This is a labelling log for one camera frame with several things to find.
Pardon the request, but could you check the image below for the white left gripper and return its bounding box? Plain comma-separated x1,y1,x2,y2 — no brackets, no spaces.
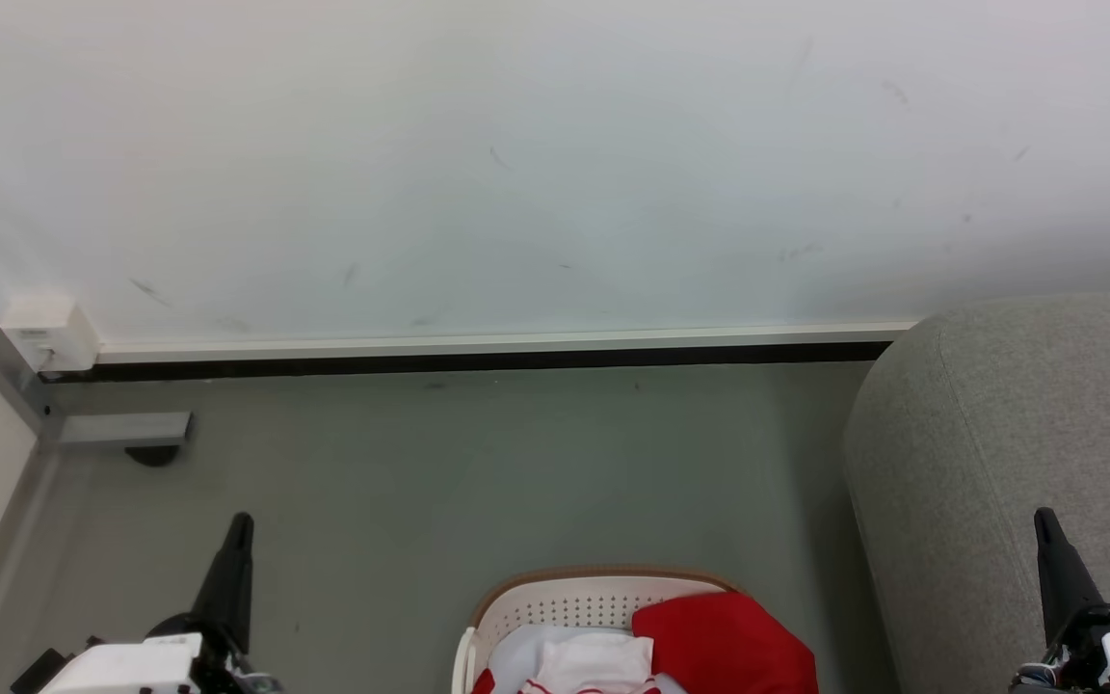
11,512,283,694

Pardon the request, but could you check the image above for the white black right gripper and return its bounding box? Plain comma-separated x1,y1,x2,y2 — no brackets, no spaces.
1010,507,1110,694

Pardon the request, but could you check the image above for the large red garment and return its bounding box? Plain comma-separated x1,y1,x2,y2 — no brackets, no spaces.
631,591,820,694

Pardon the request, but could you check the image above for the grey fabric sofa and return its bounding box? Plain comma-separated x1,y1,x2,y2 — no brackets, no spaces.
842,292,1110,694

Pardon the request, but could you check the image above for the grey metal foot bar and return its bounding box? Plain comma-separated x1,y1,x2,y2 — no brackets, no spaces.
57,412,193,450

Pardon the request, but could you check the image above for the black baseboard strip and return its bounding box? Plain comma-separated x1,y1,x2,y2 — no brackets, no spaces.
40,342,895,385

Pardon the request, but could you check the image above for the white perforated laundry basket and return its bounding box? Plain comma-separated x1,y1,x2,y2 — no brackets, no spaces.
452,566,744,694

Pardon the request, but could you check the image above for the white garment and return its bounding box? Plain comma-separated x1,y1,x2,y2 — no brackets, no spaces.
488,624,691,694

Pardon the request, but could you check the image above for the white wall junction box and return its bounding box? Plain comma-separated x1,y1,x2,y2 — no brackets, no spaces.
1,294,101,375

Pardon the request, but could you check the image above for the white wall trim strip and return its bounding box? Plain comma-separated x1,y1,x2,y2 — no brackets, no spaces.
95,321,922,365

